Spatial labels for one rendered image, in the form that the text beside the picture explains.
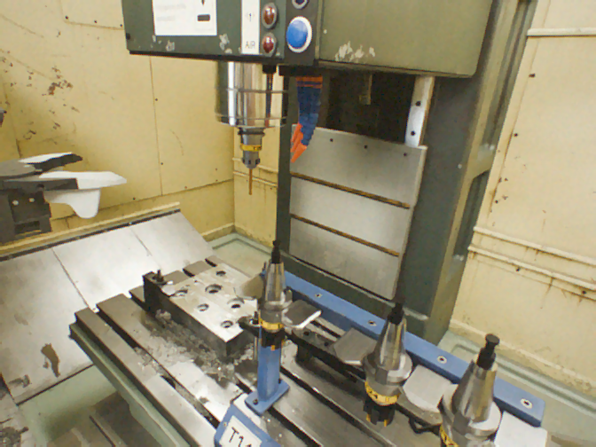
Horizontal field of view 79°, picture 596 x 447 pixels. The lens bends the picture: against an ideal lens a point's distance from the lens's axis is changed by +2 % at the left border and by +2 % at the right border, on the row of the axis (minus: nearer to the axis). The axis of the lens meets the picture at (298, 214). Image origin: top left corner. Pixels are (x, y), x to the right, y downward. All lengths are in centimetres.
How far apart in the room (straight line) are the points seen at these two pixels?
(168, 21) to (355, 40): 31
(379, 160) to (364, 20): 65
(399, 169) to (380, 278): 38
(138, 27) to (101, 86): 101
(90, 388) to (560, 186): 162
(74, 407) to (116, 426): 27
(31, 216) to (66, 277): 115
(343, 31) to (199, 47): 23
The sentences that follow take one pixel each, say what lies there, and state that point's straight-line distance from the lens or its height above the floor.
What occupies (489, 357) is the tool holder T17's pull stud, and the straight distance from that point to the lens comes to 49.
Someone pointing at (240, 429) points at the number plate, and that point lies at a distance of 81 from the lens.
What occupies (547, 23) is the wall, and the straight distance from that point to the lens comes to 142.
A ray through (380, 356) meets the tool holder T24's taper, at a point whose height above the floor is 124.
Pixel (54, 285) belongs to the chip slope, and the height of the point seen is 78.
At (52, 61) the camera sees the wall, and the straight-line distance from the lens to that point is 169.
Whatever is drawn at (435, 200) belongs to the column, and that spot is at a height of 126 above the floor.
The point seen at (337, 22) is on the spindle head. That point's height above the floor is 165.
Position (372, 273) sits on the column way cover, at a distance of 126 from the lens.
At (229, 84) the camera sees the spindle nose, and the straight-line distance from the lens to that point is 76.
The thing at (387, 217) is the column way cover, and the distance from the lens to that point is 116.
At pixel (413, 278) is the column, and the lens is 124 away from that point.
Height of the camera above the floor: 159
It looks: 22 degrees down
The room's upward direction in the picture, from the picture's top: 4 degrees clockwise
